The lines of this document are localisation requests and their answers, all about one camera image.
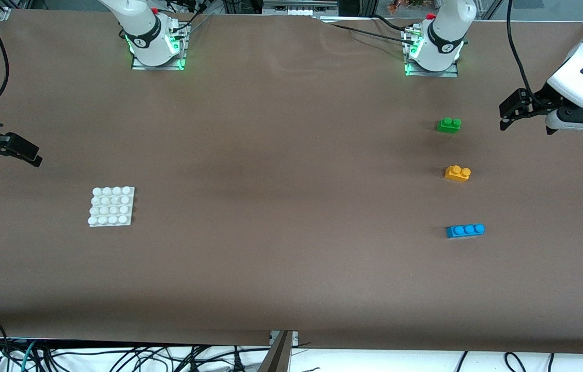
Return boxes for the aluminium profile post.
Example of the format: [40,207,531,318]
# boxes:
[258,331,292,372]

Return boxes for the brown table cover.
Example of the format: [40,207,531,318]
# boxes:
[0,9,583,355]

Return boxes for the short black base cable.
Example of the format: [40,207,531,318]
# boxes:
[372,14,421,33]

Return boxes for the long black base cable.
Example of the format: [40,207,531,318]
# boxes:
[329,23,416,46]

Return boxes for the black looped thin cable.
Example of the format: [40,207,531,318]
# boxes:
[503,352,527,372]

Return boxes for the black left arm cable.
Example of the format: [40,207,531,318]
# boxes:
[507,0,556,106]

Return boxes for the yellow toy block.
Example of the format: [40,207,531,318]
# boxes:
[445,165,471,183]

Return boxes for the black cable bundle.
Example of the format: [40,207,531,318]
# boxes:
[160,0,214,37]

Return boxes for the blue toy block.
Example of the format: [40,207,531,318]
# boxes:
[447,224,485,239]

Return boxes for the teal floor cable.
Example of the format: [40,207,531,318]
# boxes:
[20,340,38,372]

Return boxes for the small metal bracket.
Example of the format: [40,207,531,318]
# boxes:
[269,331,298,346]

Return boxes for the white power strip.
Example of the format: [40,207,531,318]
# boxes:
[263,0,339,16]

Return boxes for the orange brown background object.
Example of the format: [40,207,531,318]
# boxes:
[389,0,426,13]

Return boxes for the white studded base plate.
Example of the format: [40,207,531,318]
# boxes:
[88,187,135,227]

